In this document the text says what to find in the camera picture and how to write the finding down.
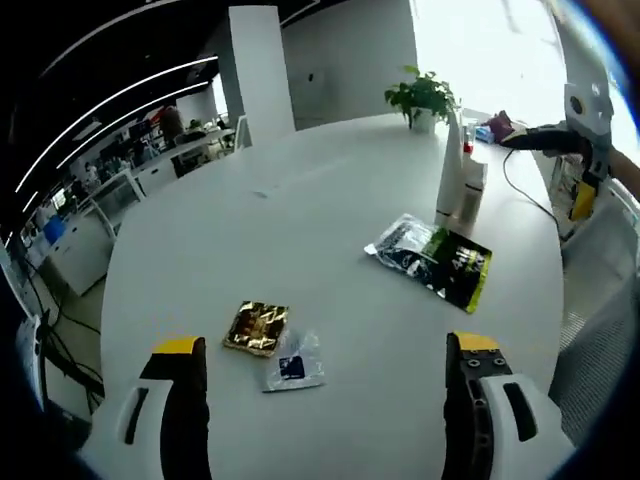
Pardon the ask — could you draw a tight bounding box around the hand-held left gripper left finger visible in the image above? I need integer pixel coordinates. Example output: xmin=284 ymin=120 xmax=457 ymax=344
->
xmin=81 ymin=335 xmax=209 ymax=480

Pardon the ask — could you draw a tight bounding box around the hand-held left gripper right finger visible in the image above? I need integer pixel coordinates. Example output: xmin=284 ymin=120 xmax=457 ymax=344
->
xmin=441 ymin=330 xmax=572 ymax=480

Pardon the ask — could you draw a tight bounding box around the large red-ringed white skincare bottle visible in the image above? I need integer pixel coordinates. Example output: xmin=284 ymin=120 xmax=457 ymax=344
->
xmin=460 ymin=124 xmax=490 ymax=227

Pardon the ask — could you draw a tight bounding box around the white skincare tube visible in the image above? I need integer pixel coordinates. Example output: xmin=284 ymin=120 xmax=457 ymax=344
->
xmin=434 ymin=106 xmax=465 ymax=225

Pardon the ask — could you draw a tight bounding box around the gold foil packet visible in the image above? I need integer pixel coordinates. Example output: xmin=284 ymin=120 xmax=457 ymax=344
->
xmin=221 ymin=300 xmax=292 ymax=359

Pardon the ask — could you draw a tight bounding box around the potted green plant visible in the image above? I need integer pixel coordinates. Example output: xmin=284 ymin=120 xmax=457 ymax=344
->
xmin=384 ymin=64 xmax=462 ymax=133

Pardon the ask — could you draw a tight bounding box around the clear plastic packet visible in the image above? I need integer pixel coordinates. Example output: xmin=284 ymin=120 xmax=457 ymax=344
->
xmin=259 ymin=328 xmax=328 ymax=394

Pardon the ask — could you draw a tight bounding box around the dark green foil packet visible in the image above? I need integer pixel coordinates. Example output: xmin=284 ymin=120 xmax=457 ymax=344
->
xmin=363 ymin=213 xmax=494 ymax=316

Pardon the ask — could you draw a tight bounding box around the grey mesh office chair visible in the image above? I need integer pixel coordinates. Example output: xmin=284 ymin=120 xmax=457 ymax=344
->
xmin=546 ymin=178 xmax=640 ymax=447

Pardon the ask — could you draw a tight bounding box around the blue bin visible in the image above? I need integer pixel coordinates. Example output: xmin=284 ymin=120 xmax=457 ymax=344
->
xmin=41 ymin=219 xmax=67 ymax=247

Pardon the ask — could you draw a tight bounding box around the white square pillar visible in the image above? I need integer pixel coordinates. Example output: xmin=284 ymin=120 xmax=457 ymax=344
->
xmin=227 ymin=5 xmax=297 ymax=134

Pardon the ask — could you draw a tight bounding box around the white office chair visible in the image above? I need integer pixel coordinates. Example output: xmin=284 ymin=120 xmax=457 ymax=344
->
xmin=231 ymin=114 xmax=254 ymax=149

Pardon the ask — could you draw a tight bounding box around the black cable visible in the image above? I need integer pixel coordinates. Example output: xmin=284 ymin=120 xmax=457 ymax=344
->
xmin=501 ymin=147 xmax=560 ymax=222

